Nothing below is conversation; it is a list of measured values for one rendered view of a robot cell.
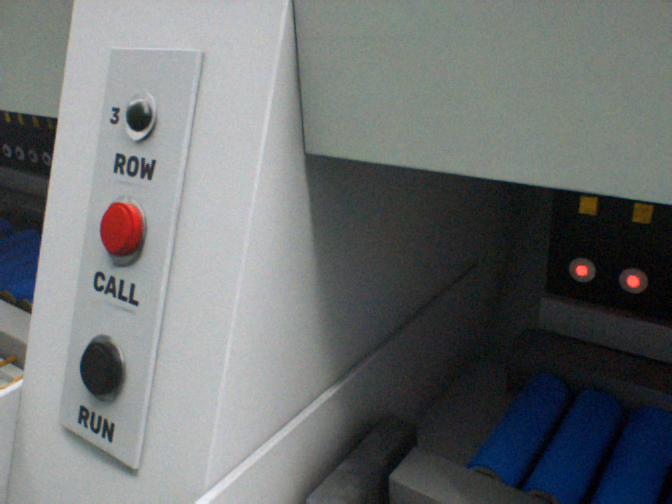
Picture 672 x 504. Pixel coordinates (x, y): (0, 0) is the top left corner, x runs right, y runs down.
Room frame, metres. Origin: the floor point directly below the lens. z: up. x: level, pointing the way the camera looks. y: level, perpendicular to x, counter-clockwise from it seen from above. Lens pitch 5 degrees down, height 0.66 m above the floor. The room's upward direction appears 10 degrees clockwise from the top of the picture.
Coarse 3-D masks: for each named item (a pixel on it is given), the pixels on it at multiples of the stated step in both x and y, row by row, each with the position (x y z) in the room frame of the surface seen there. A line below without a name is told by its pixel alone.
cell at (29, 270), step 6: (30, 264) 0.39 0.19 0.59; (36, 264) 0.39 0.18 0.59; (12, 270) 0.39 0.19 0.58; (18, 270) 0.39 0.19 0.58; (24, 270) 0.39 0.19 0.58; (30, 270) 0.39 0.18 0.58; (36, 270) 0.39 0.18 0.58; (0, 276) 0.38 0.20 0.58; (6, 276) 0.38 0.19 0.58; (12, 276) 0.38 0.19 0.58; (18, 276) 0.38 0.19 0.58; (24, 276) 0.38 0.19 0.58; (30, 276) 0.39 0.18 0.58; (0, 282) 0.37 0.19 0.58; (6, 282) 0.38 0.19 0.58; (12, 282) 0.38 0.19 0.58; (0, 288) 0.37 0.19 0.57
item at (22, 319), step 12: (0, 300) 0.34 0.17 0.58; (0, 312) 0.33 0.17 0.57; (12, 312) 0.32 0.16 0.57; (24, 312) 0.32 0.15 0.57; (0, 324) 0.31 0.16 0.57; (12, 324) 0.31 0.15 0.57; (24, 324) 0.31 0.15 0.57; (0, 336) 0.31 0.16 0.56; (12, 336) 0.30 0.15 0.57; (24, 336) 0.30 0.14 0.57; (0, 348) 0.32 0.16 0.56; (12, 348) 0.31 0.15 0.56; (24, 348) 0.30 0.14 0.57; (12, 360) 0.30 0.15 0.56; (24, 360) 0.30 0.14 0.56; (12, 384) 0.29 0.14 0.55
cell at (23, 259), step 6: (30, 252) 0.41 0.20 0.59; (36, 252) 0.41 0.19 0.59; (12, 258) 0.40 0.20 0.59; (18, 258) 0.40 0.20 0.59; (24, 258) 0.41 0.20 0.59; (30, 258) 0.41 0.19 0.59; (36, 258) 0.41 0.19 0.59; (0, 264) 0.40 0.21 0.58; (6, 264) 0.40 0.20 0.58; (12, 264) 0.40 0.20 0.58; (18, 264) 0.40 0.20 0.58; (24, 264) 0.40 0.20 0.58; (0, 270) 0.39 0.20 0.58; (6, 270) 0.39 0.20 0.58
